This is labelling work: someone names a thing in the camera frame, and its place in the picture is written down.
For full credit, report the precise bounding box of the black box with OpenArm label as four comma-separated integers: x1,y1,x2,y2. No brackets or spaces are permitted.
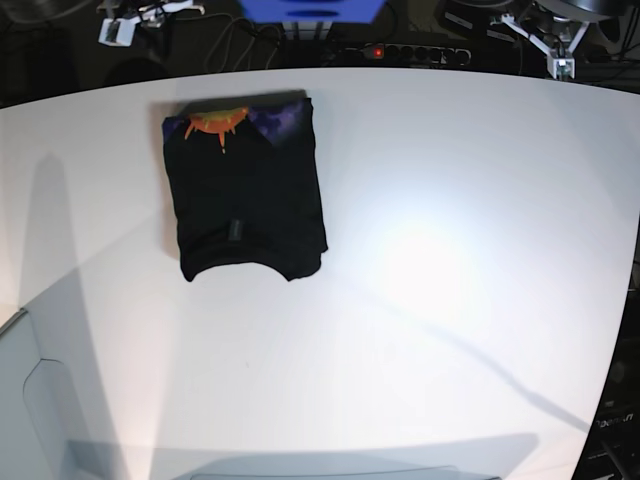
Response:
579,334,640,480

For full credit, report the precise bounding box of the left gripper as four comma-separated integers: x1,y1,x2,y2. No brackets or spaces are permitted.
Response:
490,13,590,55

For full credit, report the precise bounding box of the blue box overhead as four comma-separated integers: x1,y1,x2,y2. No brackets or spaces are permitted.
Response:
239,0,385,23

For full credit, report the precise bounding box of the white power strip red switch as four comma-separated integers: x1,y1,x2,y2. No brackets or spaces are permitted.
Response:
335,43,472,69

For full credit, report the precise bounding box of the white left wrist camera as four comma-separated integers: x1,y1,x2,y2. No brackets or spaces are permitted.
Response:
546,54,576,81

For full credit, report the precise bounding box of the black power adapter brick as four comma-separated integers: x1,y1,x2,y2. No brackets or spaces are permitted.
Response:
434,1,517,46

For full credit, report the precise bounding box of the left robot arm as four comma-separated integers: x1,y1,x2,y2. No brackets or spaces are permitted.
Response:
490,0,637,57

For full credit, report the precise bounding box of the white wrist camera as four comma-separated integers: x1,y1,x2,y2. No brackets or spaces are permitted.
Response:
546,54,576,81
98,18,138,47

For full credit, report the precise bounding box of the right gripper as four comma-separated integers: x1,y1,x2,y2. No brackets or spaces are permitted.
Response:
97,0,206,23

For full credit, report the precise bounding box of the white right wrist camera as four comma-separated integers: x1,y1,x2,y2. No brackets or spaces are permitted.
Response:
98,18,138,47

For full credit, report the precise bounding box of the black T-shirt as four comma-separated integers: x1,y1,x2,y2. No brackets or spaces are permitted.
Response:
162,92,328,281

